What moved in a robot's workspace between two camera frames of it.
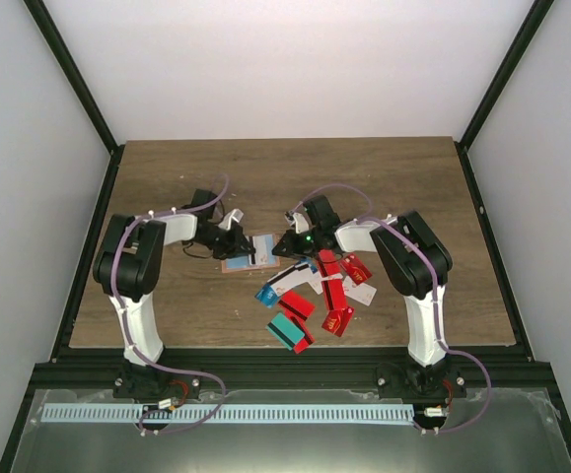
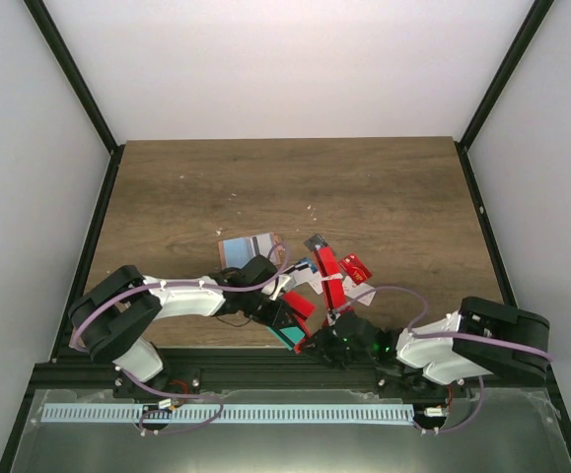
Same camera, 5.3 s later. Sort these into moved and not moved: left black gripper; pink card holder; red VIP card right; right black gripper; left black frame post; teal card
Moved: right black gripper; left black gripper
Not moved: left black frame post; teal card; pink card holder; red VIP card right
